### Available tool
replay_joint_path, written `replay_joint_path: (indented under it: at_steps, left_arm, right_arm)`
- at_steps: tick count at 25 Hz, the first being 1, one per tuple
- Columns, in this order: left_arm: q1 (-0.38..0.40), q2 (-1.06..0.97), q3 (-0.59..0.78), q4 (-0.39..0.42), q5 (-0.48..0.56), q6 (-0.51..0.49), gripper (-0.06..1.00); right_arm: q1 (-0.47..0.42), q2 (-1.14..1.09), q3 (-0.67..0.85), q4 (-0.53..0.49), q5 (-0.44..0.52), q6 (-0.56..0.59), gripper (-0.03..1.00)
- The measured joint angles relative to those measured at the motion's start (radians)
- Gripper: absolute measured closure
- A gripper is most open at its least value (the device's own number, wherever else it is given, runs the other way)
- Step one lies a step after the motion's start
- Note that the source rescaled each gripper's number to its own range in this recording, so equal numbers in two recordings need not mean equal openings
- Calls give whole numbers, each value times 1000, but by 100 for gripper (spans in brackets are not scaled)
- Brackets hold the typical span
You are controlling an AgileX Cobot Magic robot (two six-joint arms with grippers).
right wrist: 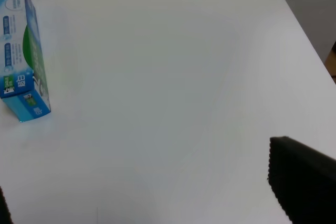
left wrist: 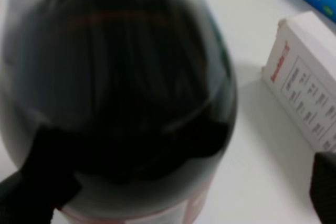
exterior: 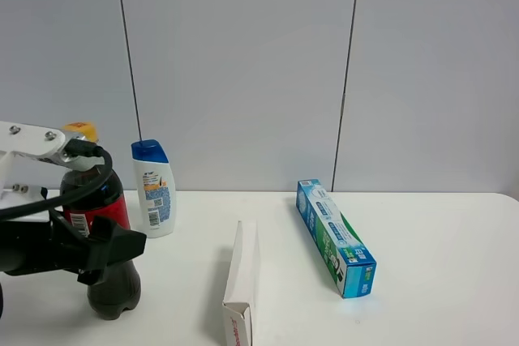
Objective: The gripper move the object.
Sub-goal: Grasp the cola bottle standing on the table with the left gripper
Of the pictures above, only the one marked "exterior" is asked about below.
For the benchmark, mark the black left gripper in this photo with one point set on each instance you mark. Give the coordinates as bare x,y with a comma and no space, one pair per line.
36,246

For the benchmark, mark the cola bottle with yellow cap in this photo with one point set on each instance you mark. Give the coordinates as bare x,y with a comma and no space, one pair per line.
121,290

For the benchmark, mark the white shampoo bottle blue cap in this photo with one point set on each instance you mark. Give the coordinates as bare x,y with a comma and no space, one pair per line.
156,188

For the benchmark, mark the white cardboard box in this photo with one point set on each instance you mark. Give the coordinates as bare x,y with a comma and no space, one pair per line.
239,301

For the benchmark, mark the blue green toothpaste box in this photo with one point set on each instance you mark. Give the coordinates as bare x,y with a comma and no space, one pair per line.
348,261

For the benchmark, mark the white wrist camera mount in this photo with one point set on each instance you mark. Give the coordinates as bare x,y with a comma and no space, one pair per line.
42,144

